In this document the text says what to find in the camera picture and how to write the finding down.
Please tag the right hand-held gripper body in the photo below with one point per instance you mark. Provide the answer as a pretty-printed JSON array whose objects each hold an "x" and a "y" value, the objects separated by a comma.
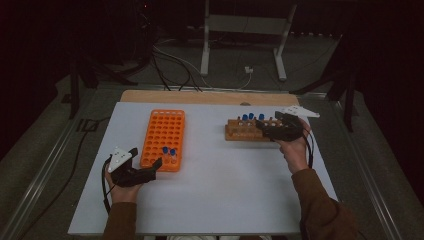
[{"x": 286, "y": 132}]

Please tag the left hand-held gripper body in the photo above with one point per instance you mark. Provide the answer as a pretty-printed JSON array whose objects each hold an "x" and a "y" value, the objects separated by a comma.
[{"x": 130, "y": 176}]

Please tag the wooden test tube rack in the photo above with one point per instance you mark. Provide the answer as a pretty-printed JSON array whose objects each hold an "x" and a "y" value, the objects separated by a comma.
[{"x": 240, "y": 134}]

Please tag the orange plastic test tube rack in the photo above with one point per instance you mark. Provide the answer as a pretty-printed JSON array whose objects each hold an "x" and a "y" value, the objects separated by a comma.
[{"x": 163, "y": 128}]

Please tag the person's left hand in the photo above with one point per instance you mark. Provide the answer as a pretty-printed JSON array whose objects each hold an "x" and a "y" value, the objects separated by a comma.
[{"x": 123, "y": 195}]

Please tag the person's right hand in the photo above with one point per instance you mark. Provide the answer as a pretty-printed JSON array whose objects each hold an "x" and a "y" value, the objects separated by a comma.
[{"x": 295, "y": 155}]

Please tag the white power adapter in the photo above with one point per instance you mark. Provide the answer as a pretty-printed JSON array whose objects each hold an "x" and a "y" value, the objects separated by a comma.
[{"x": 248, "y": 69}]

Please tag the white table mat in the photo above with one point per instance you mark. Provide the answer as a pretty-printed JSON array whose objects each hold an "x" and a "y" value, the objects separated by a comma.
[{"x": 213, "y": 186}]

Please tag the black tripod stand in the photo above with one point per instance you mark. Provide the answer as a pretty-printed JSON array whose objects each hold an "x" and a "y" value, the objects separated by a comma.
[
  {"x": 349, "y": 106},
  {"x": 74, "y": 90}
]

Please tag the grey metal stand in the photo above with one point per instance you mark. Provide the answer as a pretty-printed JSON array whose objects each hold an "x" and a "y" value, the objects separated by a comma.
[{"x": 246, "y": 25}]

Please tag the metal floor rail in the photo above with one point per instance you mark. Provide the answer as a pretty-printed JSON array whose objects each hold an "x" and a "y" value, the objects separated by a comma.
[
  {"x": 43, "y": 173},
  {"x": 366, "y": 173}
]

